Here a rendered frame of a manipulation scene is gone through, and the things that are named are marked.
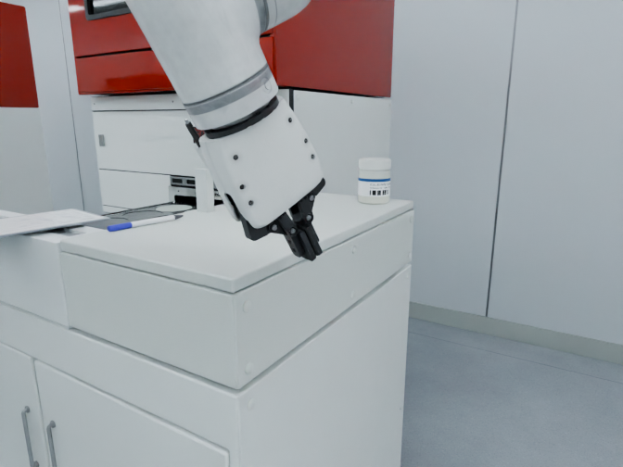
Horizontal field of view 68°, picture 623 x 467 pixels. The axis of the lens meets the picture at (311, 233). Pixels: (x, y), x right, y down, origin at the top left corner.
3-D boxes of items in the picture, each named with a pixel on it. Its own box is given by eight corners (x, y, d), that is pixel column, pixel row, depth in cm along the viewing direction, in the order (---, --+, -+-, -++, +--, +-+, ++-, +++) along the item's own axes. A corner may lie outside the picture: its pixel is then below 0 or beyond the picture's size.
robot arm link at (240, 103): (241, 62, 46) (254, 90, 48) (169, 105, 43) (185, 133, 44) (288, 56, 40) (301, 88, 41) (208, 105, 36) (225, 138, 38)
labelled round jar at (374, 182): (365, 198, 107) (366, 157, 104) (394, 200, 103) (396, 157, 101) (351, 202, 101) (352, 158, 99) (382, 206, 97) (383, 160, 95)
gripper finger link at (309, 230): (299, 186, 51) (321, 233, 54) (278, 203, 49) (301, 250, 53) (317, 191, 48) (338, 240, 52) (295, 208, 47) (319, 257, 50)
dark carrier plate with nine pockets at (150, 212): (175, 204, 139) (175, 202, 139) (267, 216, 122) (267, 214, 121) (66, 226, 110) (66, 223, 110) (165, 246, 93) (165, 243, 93)
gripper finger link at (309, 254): (277, 204, 49) (300, 251, 53) (255, 221, 48) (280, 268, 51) (294, 209, 47) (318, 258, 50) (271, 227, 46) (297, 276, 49)
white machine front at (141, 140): (108, 210, 168) (96, 96, 158) (295, 240, 127) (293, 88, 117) (101, 211, 165) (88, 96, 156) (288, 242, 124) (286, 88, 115)
